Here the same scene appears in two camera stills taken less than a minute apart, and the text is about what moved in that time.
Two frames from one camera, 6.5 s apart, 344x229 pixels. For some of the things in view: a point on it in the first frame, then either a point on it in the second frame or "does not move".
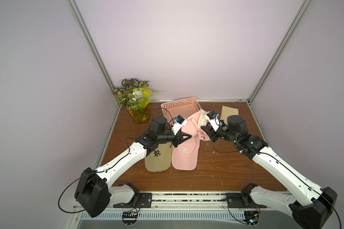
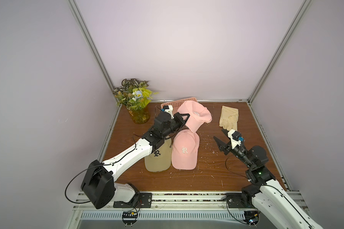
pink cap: x=191 y=126 to x=198 y=114
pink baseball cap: x=185 y=156 does not move
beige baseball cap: x=160 y=158 does not move
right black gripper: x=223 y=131 to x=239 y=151
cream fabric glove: x=227 y=111 does not move
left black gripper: x=176 y=139 to x=179 y=123
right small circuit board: x=251 y=217 does not move
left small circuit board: x=129 y=218 does not move
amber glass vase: x=139 y=117 does not move
